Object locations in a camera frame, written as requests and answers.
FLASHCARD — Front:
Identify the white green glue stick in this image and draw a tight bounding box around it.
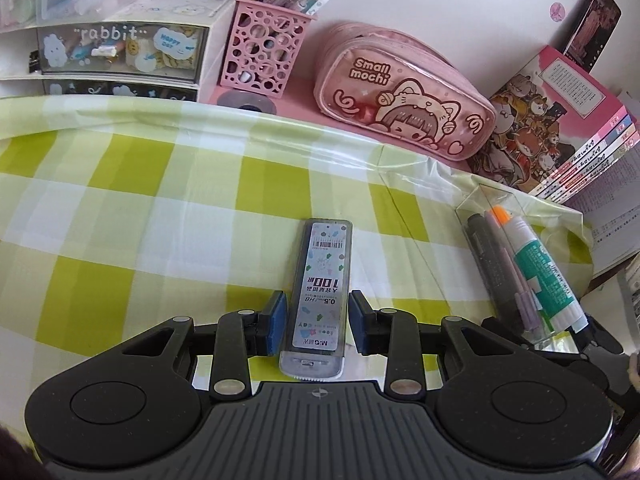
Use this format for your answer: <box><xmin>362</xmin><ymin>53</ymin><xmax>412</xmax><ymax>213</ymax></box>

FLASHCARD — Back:
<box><xmin>504</xmin><ymin>216</ymin><xmax>585</xmax><ymax>332</ymax></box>

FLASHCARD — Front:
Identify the pencil lead refill box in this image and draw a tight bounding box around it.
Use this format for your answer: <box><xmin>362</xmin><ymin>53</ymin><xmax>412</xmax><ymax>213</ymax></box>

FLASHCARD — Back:
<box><xmin>279</xmin><ymin>218</ymin><xmax>352</xmax><ymax>382</ymax></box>

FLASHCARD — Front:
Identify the clear plastic organizer tray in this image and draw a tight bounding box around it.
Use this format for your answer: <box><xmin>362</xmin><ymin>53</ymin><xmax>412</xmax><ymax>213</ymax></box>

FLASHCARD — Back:
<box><xmin>456</xmin><ymin>185</ymin><xmax>590</xmax><ymax>344</ymax></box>

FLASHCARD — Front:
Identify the person's right hand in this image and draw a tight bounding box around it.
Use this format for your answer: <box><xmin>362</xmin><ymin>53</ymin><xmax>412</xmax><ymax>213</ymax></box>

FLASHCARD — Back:
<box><xmin>627</xmin><ymin>352</ymin><xmax>640</xmax><ymax>393</ymax></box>

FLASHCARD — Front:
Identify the black marker pen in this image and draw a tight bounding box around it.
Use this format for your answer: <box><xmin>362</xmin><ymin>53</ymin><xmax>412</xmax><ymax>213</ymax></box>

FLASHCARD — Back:
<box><xmin>465</xmin><ymin>214</ymin><xmax>524</xmax><ymax>334</ymax></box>

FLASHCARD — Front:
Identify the purple pen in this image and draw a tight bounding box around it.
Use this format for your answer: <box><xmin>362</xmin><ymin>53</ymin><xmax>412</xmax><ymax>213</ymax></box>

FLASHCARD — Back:
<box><xmin>484</xmin><ymin>210</ymin><xmax>549</xmax><ymax>344</ymax></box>

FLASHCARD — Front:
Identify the open printed paper stack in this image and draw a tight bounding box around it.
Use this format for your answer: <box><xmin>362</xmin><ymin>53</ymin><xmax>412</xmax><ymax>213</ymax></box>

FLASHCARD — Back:
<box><xmin>564</xmin><ymin>89</ymin><xmax>640</xmax><ymax>279</ymax></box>

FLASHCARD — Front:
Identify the orange highlighter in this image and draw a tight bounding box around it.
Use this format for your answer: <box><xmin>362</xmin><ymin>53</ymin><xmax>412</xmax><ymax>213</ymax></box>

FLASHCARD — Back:
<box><xmin>490</xmin><ymin>206</ymin><xmax>513</xmax><ymax>231</ymax></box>

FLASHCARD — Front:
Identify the green checkered tablecloth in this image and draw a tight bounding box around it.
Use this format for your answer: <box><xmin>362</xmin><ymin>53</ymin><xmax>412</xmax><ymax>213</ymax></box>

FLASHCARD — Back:
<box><xmin>1</xmin><ymin>98</ymin><xmax>490</xmax><ymax>408</ymax></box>

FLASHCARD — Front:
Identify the pale spine book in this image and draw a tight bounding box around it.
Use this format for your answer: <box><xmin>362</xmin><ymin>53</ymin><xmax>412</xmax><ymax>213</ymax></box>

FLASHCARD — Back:
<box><xmin>560</xmin><ymin>138</ymin><xmax>640</xmax><ymax>206</ymax></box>

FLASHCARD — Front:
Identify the beige spine book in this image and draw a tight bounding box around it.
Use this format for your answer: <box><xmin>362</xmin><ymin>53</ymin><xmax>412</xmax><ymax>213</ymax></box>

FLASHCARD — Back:
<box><xmin>541</xmin><ymin>120</ymin><xmax>639</xmax><ymax>201</ymax></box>

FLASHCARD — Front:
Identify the blue spine book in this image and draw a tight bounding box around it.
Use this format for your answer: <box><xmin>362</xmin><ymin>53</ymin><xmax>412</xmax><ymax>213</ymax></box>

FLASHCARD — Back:
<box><xmin>534</xmin><ymin>112</ymin><xmax>636</xmax><ymax>198</ymax></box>

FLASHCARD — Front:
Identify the pink spine book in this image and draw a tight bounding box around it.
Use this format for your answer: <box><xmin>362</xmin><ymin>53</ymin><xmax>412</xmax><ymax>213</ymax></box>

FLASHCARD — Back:
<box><xmin>468</xmin><ymin>46</ymin><xmax>632</xmax><ymax>197</ymax></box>

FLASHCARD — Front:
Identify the pink cat pencil case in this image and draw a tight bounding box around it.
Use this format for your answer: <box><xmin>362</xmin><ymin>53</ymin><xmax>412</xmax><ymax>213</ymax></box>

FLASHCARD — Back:
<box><xmin>314</xmin><ymin>22</ymin><xmax>497</xmax><ymax>162</ymax></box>

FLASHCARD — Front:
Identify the pink perforated pen holder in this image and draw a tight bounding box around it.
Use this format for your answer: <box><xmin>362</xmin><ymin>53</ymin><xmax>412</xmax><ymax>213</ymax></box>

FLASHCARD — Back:
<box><xmin>219</xmin><ymin>0</ymin><xmax>317</xmax><ymax>99</ymax></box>

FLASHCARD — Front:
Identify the white rabbit drawer organizer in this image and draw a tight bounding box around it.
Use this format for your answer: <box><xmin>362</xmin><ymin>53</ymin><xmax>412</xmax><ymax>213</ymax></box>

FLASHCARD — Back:
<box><xmin>1</xmin><ymin>0</ymin><xmax>234</xmax><ymax>102</ymax></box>

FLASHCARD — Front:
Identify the photo card on wall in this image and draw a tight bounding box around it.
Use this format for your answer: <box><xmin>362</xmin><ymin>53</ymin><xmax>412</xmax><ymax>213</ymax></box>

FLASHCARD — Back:
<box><xmin>563</xmin><ymin>0</ymin><xmax>622</xmax><ymax>73</ymax></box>

